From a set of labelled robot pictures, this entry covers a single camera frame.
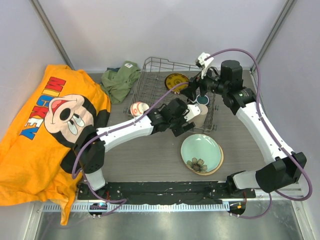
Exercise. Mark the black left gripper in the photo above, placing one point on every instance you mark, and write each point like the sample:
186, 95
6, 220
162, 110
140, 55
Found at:
178, 129

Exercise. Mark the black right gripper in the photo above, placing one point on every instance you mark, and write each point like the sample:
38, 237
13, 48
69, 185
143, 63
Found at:
200, 82

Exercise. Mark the light green flower plate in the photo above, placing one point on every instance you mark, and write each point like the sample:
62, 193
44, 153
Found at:
197, 146

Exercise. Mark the cream bird painted plate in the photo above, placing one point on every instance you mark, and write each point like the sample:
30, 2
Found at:
207, 166

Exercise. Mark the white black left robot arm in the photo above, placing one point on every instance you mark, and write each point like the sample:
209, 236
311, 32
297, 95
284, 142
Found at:
94, 143

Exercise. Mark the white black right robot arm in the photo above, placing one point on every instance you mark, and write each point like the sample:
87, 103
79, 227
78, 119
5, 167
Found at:
283, 165

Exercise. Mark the dark green mug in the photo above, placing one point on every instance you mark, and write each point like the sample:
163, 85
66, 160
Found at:
204, 100

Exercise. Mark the beige paper cup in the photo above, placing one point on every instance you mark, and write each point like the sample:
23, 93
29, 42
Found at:
199, 120

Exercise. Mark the yellow patterned small plate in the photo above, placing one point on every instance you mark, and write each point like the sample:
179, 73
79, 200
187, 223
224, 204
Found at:
175, 79

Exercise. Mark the white red patterned bowl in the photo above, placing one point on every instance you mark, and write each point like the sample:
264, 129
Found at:
138, 108

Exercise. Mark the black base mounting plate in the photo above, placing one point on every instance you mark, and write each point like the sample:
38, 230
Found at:
173, 192

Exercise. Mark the green crumpled cloth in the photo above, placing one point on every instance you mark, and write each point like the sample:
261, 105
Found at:
118, 84

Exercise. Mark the orange Mickey t-shirt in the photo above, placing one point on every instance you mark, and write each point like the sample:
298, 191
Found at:
36, 153

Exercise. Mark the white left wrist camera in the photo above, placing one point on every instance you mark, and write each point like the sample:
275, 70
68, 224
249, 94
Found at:
192, 111

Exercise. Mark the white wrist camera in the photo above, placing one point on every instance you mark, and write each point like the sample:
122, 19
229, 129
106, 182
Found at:
192, 111
204, 61

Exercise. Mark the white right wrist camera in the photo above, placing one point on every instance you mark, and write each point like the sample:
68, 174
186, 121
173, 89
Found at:
204, 61

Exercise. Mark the grey wire dish rack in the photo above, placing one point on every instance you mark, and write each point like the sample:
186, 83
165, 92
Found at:
151, 86

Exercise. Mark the right aluminium frame post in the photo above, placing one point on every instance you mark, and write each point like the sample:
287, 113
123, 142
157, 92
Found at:
284, 13

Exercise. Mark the white slotted cable duct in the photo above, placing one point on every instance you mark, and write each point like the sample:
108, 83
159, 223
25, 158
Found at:
130, 208

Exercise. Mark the grey aluminium frame post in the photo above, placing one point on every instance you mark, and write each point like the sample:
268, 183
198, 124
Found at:
51, 32

